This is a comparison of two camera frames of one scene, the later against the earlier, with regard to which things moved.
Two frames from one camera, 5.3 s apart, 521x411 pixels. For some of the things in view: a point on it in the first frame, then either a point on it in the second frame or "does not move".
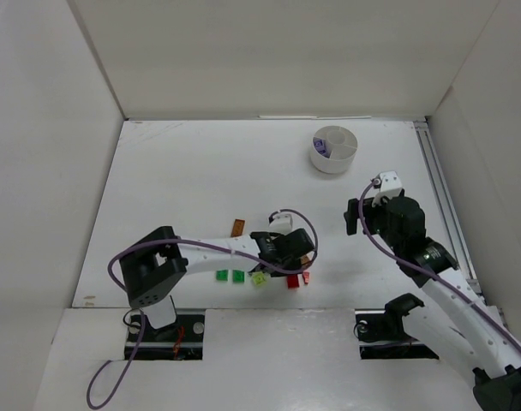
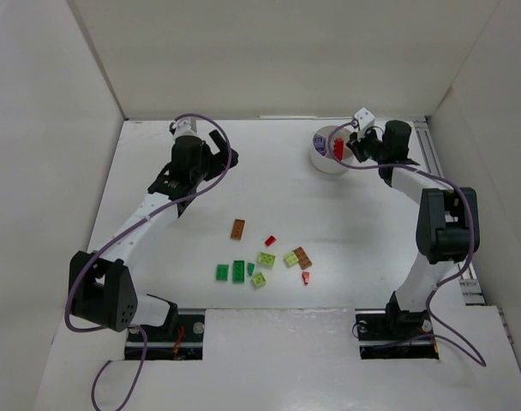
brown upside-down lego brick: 237,228 does not move
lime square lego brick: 259,278 does not move
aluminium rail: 441,189 does not move
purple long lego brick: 321,146 does not move
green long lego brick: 238,276 does not move
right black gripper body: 353,216 -> 362,145
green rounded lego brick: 222,275 does not move
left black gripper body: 291,261 -> 215,151
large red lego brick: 292,281 -> 338,148
